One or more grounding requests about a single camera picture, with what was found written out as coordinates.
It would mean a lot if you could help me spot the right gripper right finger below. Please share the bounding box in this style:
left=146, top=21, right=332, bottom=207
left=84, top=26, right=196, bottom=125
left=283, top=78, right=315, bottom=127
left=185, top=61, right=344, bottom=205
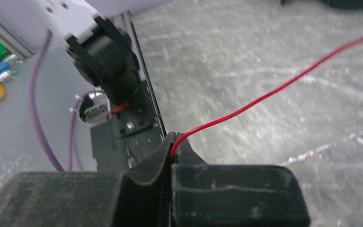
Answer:
left=171, top=134, right=311, bottom=227

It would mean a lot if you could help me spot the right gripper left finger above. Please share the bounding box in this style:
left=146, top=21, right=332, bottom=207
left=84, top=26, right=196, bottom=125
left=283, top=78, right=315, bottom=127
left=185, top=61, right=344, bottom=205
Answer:
left=0, top=132, right=177, bottom=227

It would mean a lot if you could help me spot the red wire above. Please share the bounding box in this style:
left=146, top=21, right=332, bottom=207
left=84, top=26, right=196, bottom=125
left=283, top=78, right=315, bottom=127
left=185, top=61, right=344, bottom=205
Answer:
left=169, top=26, right=363, bottom=164

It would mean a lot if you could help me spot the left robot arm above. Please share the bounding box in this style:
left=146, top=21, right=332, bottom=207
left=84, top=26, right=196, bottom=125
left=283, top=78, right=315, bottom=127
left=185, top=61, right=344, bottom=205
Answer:
left=29, top=0, right=140, bottom=105

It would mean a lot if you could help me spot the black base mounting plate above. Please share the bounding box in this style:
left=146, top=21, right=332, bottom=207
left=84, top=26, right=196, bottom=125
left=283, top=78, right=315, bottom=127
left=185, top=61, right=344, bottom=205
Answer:
left=90, top=12, right=166, bottom=172

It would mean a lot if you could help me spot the white base connector plug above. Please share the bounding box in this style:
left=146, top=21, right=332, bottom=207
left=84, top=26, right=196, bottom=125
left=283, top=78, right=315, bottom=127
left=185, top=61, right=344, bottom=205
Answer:
left=77, top=90, right=110, bottom=127

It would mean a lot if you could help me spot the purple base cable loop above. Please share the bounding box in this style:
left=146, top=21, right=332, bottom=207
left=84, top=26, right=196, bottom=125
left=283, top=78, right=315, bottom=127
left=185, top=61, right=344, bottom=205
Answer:
left=28, top=28, right=107, bottom=173

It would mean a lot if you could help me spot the aluminium rail frame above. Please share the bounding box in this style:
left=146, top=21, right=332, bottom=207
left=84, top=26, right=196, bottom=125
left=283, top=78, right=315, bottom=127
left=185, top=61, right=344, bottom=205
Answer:
left=0, top=18, right=37, bottom=60

